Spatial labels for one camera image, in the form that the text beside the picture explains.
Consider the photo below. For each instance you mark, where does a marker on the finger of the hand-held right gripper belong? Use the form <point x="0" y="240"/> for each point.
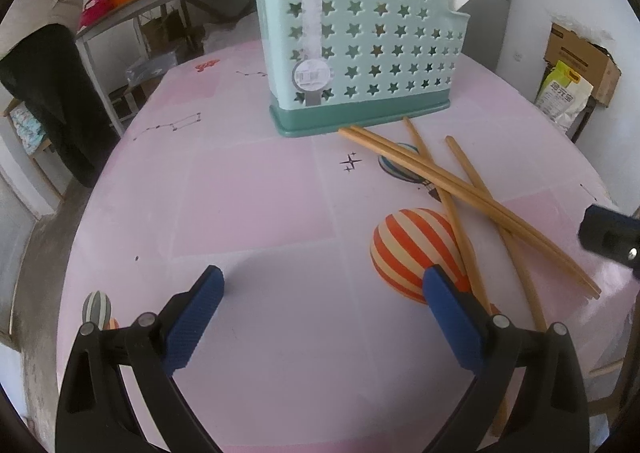
<point x="605" y="233"/>

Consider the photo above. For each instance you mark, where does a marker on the mint green utensil holder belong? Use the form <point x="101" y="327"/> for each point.
<point x="365" y="105"/>

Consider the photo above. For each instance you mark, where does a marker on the yellow green rice bag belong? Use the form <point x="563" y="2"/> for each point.
<point x="562" y="98"/>

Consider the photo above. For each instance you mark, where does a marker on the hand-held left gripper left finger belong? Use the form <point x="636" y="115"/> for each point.
<point x="195" y="318"/>

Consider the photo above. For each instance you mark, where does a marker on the tan wooden chopstick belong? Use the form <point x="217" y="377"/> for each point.
<point x="525" y="278"/>
<point x="425" y="177"/>
<point x="460" y="233"/>
<point x="550" y="250"/>

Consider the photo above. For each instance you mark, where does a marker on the teal cloth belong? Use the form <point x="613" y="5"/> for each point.
<point x="27" y="130"/>

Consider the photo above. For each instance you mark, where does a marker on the silver refrigerator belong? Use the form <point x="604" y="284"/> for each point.
<point x="495" y="33"/>

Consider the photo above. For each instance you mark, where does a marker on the small wooden chair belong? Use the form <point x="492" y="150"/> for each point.
<point x="50" y="173"/>

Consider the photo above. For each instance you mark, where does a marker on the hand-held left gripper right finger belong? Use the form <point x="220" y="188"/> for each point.
<point x="450" y="318"/>

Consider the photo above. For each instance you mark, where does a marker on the white plastic bag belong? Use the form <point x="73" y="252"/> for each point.
<point x="230" y="38"/>

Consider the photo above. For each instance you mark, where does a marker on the brown cardboard box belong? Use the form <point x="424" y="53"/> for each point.
<point x="585" y="58"/>

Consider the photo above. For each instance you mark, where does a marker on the grey flat package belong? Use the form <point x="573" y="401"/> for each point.
<point x="150" y="73"/>

